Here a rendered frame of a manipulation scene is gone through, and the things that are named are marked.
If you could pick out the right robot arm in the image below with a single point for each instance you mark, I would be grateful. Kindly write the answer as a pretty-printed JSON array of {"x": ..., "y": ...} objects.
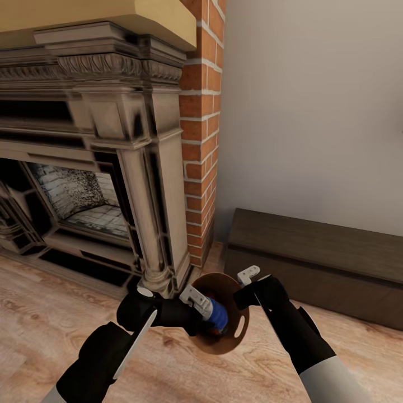
[{"x": 324, "y": 376}]

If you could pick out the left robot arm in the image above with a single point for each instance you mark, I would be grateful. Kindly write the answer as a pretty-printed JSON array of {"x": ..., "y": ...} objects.
[{"x": 106, "y": 352}]

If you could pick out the can of soda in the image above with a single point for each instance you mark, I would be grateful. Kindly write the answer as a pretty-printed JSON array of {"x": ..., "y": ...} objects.
[
  {"x": 217, "y": 315},
  {"x": 219, "y": 332},
  {"x": 209, "y": 293}
]

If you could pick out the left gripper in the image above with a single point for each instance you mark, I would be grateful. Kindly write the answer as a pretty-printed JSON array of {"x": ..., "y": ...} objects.
[{"x": 190, "y": 319}]

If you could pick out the trash can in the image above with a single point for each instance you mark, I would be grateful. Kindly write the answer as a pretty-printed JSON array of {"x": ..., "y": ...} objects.
[{"x": 224, "y": 287}]

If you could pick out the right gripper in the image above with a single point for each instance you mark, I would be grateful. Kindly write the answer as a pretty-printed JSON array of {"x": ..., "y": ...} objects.
[{"x": 242, "y": 298}]

